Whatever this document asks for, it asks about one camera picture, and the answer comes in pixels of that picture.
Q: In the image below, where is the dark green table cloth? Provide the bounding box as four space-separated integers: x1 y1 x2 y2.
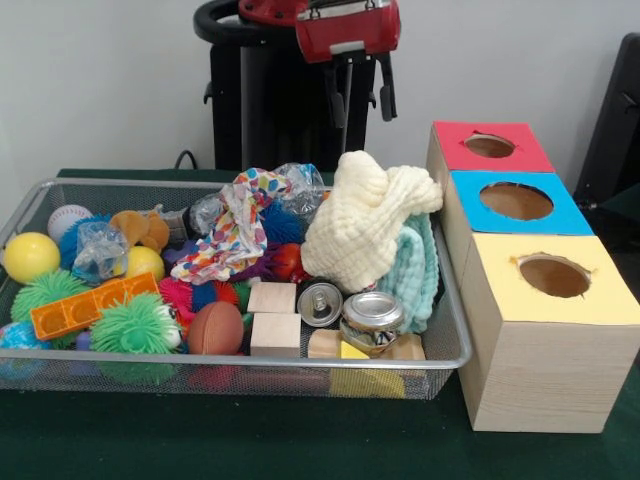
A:
0 168 640 480
599 180 640 214

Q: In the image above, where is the shallow wire mesh bin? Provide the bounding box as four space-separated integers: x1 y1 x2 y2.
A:
0 178 474 401

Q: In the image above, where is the brown toy football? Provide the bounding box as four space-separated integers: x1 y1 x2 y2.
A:
187 300 245 356

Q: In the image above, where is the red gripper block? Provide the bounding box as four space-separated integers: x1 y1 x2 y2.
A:
294 0 403 129

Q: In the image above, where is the green spiky ball with eyes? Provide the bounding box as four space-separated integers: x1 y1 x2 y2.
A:
89 292 184 356

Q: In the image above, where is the pale wooden cube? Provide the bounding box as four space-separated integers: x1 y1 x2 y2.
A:
246 281 298 315
249 312 303 359

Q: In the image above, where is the black flat panel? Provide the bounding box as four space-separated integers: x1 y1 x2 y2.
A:
573 32 640 211

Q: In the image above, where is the golden brown plush animal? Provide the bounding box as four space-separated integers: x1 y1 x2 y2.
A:
108 208 171 254

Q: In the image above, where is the wooden box with three holes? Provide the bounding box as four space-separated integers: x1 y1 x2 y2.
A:
424 119 640 434

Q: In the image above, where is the cream knitted cloth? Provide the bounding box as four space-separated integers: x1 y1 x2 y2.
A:
299 149 445 295

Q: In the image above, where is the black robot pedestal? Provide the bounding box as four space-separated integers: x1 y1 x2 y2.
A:
193 0 402 174

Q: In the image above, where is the mint green quilted cloth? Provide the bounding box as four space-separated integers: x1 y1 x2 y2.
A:
377 214 442 335

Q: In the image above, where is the orange building block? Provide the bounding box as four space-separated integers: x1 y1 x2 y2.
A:
29 271 161 341

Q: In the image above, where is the colourful dotted cloth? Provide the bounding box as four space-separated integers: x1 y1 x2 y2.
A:
169 167 294 285

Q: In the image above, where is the yellow ball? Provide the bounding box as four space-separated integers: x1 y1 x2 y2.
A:
3 232 62 285

